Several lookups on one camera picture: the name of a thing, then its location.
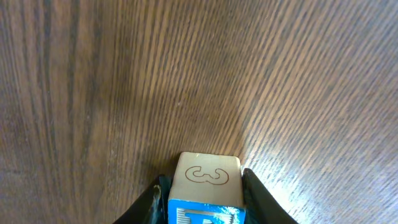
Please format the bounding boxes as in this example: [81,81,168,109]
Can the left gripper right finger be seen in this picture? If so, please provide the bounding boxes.
[242,168,297,224]

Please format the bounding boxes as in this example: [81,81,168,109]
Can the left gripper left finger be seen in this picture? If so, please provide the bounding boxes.
[113,175,172,224]

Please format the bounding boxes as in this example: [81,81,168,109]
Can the yellow C block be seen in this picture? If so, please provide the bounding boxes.
[168,152,246,224]

